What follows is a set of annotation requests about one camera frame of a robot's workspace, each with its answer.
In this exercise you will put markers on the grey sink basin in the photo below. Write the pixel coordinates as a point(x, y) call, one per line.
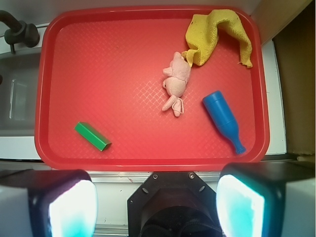
point(18, 93)

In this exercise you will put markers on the dark faucet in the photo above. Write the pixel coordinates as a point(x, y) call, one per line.
point(19, 32)

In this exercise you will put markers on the pink plush toy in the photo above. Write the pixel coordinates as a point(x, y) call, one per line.
point(177, 77)

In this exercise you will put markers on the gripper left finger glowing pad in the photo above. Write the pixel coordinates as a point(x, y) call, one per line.
point(47, 203)

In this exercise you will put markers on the blue plastic bottle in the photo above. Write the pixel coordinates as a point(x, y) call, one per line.
point(224, 119)

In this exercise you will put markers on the yellow cloth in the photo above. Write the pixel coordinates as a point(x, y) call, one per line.
point(202, 36)

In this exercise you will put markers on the green rectangular block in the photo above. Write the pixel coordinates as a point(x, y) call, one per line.
point(91, 135)

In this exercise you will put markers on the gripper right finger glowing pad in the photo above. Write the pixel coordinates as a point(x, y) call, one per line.
point(267, 199)

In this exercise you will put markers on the red plastic tray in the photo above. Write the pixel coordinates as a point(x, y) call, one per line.
point(104, 67)

